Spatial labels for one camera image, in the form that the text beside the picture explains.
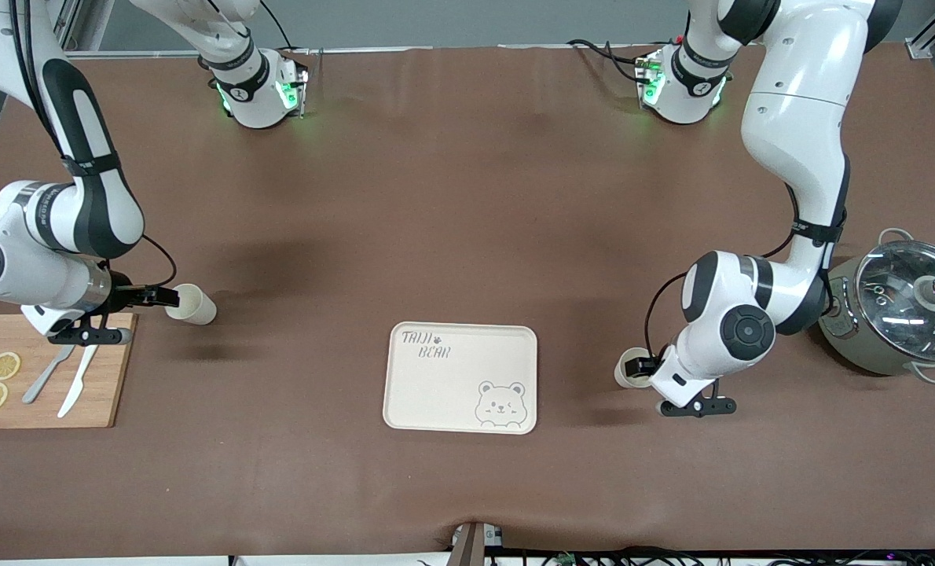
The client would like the white plastic cup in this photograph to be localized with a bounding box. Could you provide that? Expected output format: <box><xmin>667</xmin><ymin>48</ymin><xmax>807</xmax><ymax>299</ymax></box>
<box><xmin>163</xmin><ymin>283</ymin><xmax>218</xmax><ymax>326</ymax></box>
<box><xmin>614</xmin><ymin>347</ymin><xmax>661</xmax><ymax>390</ymax></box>

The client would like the white bear print tray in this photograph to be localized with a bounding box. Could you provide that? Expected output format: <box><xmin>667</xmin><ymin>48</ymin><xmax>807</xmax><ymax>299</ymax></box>
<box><xmin>382</xmin><ymin>321</ymin><xmax>539</xmax><ymax>436</ymax></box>

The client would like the grey plastic knife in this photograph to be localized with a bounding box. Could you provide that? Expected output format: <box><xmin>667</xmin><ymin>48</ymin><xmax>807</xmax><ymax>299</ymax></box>
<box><xmin>22</xmin><ymin>344</ymin><xmax>75</xmax><ymax>405</ymax></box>

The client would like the white plastic knife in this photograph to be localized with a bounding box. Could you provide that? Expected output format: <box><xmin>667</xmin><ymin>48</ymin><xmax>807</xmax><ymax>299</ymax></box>
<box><xmin>57</xmin><ymin>344</ymin><xmax>99</xmax><ymax>419</ymax></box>

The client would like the bamboo cutting board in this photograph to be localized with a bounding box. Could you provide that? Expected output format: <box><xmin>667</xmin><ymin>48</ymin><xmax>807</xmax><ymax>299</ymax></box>
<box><xmin>0</xmin><ymin>313</ymin><xmax>138</xmax><ymax>430</ymax></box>

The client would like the glass cooker lid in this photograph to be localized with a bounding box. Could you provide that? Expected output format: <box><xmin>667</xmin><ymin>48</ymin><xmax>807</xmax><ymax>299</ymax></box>
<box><xmin>856</xmin><ymin>240</ymin><xmax>935</xmax><ymax>364</ymax></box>

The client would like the aluminium frame with black struts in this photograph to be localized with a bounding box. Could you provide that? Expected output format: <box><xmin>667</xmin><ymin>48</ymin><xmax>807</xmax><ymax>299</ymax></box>
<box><xmin>51</xmin><ymin>0</ymin><xmax>83</xmax><ymax>56</ymax></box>

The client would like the black right base cable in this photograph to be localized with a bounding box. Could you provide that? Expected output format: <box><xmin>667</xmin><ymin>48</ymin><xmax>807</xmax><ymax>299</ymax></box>
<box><xmin>259</xmin><ymin>0</ymin><xmax>296</xmax><ymax>53</ymax></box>

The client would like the black base cable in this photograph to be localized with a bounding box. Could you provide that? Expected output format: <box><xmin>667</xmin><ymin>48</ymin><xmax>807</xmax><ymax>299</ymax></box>
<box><xmin>259</xmin><ymin>0</ymin><xmax>296</xmax><ymax>53</ymax></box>
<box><xmin>567</xmin><ymin>38</ymin><xmax>651</xmax><ymax>84</ymax></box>

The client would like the black left base cable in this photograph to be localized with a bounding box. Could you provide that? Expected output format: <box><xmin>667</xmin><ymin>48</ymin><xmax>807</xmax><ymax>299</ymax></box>
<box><xmin>567</xmin><ymin>38</ymin><xmax>651</xmax><ymax>84</ymax></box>

